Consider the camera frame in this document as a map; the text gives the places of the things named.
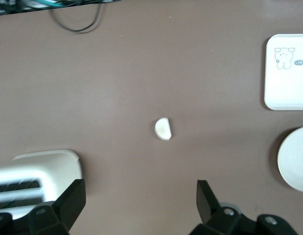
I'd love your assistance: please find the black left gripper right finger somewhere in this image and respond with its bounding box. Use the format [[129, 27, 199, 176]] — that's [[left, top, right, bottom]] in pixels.
[[190, 180, 258, 235]]

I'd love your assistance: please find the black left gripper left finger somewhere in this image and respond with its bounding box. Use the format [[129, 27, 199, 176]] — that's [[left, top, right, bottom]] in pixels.
[[27, 179, 86, 235]]

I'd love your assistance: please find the white half-moon bun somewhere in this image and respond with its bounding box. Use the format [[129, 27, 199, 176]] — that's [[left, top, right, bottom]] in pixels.
[[154, 117, 172, 141]]

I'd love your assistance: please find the cream round plate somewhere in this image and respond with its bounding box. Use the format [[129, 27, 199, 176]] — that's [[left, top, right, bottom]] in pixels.
[[278, 125, 303, 192]]

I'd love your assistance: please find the cream tray with rabbit print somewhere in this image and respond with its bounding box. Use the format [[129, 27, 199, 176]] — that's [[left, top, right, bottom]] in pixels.
[[263, 34, 303, 111]]

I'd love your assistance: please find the white two-slot toaster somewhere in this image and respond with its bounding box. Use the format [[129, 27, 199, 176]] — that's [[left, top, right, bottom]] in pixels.
[[0, 149, 83, 220]]

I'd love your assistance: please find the brown table cover mat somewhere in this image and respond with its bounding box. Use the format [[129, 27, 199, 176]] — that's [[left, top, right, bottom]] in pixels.
[[0, 0, 303, 235]]

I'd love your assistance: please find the black looped cable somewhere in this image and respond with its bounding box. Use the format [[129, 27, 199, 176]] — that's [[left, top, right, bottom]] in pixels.
[[49, 5, 102, 34]]

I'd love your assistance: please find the black cable bundle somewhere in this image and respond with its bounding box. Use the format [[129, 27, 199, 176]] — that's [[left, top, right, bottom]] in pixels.
[[0, 0, 122, 16]]

